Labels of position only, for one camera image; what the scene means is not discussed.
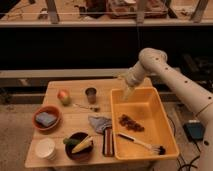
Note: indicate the white paper cup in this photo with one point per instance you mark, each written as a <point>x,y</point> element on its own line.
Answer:
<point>45,149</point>

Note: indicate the orange bowl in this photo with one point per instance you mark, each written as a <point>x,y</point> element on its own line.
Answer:
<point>51,110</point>

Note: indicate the green cucumber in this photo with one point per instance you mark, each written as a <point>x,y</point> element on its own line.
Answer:
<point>70,141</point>

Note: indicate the red yellow apple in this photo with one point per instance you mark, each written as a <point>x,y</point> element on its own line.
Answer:
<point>64,97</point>

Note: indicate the yellow corn cob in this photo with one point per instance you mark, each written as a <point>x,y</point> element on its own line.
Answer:
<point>82,145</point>

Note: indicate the grey crumpled cloth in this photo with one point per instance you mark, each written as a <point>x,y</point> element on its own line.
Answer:
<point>99,124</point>

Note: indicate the blue sponge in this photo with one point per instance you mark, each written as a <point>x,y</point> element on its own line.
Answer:
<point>46,119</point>

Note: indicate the brown rectangular block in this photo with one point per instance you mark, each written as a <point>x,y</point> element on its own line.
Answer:
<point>108,146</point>

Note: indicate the black foot pedal box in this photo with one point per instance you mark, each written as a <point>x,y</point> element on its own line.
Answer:
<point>194,131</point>

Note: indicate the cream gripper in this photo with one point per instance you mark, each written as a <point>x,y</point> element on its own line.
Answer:
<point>133,77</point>

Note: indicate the wooden table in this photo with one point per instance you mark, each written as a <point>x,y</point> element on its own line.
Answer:
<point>74,119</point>

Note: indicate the yellow plastic bin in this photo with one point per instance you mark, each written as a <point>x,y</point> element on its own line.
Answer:
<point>144,106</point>

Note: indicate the metal spoon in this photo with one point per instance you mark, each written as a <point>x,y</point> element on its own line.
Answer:
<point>94,109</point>

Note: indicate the dark grapes bunch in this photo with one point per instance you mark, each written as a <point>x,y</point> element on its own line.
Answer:
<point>130,124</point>

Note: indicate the small metal cup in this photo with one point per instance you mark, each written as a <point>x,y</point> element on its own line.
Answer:
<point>91,95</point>

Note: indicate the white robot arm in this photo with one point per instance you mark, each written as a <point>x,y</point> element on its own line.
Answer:
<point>197,99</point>

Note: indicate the dark brown bowl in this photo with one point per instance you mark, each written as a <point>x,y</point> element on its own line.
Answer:
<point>82,155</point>

